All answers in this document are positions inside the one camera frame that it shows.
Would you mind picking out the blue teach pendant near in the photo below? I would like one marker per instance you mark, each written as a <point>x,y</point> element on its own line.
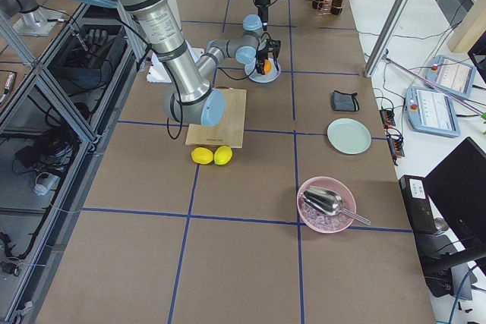
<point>431,112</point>

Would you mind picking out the bamboo cutting board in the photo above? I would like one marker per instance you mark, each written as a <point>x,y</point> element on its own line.
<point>229,131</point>

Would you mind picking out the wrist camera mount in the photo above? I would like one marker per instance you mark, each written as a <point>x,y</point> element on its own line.
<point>273,48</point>

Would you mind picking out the black box device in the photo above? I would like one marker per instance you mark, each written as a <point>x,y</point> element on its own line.
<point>417,204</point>

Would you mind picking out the metal scoop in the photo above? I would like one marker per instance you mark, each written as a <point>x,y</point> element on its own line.
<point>330,203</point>

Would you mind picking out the grey folded cloth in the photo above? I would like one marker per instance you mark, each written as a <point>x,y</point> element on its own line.
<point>344,102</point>

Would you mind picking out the blue teach pendant far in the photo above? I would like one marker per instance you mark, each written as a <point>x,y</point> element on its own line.
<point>455,76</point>

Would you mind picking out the aluminium frame post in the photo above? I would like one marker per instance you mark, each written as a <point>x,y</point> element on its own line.
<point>385,36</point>

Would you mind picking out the black monitor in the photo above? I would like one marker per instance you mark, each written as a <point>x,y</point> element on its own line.
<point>456,186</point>

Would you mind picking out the orange fruit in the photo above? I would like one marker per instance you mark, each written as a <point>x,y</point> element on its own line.
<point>268,66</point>

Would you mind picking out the yellow lemon near board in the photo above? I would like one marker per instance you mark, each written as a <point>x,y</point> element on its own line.
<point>223,155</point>

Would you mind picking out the light blue plate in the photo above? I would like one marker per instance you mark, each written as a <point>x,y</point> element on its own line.
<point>269,77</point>

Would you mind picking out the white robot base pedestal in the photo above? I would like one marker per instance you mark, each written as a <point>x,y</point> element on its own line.
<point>157,72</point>

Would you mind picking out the copper wire bottle rack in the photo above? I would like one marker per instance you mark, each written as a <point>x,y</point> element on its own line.
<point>325,10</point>

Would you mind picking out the light green plate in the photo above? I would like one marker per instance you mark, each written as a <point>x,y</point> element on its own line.
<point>349,136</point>

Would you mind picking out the yellow lemon outer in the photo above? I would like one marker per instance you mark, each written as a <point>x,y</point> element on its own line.
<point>202,155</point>

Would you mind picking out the blue teach pendant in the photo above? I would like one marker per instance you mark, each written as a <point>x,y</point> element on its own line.
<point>455,76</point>
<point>431,112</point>

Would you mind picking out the pink bowl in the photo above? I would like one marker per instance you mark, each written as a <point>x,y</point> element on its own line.
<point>325,223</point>

